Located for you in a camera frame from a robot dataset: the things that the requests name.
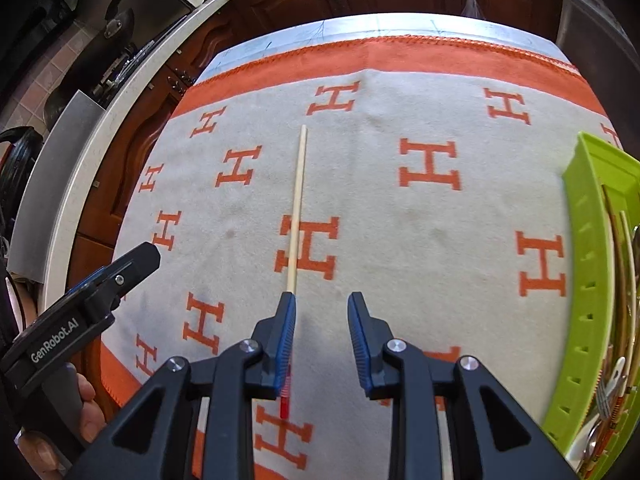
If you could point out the stainless steel panel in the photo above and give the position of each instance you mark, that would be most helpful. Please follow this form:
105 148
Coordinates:
55 185

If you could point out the pale blue table cover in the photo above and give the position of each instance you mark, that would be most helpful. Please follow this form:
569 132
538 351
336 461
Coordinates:
350 27

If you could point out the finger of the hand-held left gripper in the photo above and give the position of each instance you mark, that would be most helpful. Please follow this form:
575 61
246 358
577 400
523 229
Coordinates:
130 270

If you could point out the gas stove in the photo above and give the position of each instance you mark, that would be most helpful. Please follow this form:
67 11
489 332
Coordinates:
120 72

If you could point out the orange grey printed blanket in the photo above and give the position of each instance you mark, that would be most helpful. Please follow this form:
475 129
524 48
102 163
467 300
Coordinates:
400 260

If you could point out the hanging plastic bag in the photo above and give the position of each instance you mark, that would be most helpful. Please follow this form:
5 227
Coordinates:
472 7

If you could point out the white ceramic spoon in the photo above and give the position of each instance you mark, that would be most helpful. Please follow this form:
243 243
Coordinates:
619 366

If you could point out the black red appliance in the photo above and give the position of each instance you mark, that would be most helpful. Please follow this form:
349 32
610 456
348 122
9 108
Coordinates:
17 160

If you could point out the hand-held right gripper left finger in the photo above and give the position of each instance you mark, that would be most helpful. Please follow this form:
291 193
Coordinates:
285 340

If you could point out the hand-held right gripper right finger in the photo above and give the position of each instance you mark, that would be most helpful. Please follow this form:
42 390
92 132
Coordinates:
360 345

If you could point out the person's left hand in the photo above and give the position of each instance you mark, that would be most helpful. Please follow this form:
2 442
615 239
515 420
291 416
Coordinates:
92 417

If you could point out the brown wooden chopstick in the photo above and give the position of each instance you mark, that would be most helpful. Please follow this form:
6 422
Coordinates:
614 260

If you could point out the green plastic tray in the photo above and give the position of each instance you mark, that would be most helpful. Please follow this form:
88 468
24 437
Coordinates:
582 260

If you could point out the black wok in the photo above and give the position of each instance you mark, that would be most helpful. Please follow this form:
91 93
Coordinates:
117 22

